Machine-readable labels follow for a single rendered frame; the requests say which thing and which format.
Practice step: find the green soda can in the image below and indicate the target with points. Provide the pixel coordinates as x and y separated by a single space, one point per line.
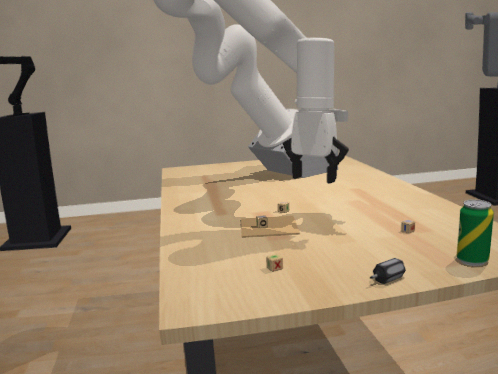
475 232

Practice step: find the tan square mat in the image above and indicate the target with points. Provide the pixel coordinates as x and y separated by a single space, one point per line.
281 225

